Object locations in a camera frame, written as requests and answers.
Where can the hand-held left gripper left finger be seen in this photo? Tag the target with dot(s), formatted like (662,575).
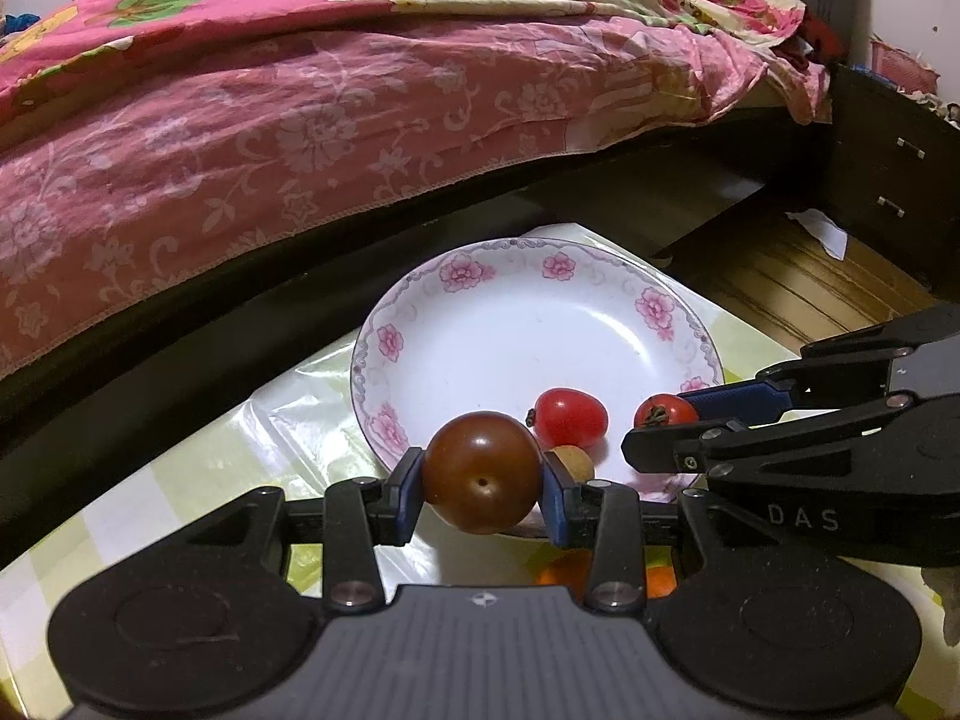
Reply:
(411,491)

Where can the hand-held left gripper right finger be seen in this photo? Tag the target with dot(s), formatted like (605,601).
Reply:
(553,502)

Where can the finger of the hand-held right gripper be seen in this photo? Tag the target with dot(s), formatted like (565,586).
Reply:
(742,399)
(667,450)

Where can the small red cherry tomato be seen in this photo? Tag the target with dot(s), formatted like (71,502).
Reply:
(664,411)

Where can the dark brown round tomato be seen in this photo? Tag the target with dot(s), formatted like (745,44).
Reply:
(480,469)

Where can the white floral plate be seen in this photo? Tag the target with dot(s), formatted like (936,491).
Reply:
(525,330)

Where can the small tan longan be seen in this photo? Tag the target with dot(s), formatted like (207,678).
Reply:
(576,463)

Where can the orange fruit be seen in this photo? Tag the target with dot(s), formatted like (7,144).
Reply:
(562,574)

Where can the large red cherry tomato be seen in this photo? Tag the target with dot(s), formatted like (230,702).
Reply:
(574,418)

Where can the white paper scrap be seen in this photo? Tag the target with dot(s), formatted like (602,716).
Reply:
(821,229)

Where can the dark nightstand with drawers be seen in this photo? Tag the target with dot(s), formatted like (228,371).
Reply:
(885,172)

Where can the red cloth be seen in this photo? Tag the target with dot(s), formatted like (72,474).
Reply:
(814,41)

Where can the pink basket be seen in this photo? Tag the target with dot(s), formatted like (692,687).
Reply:
(904,64)

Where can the pink floral bedsheet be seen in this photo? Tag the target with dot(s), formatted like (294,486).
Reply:
(240,157)

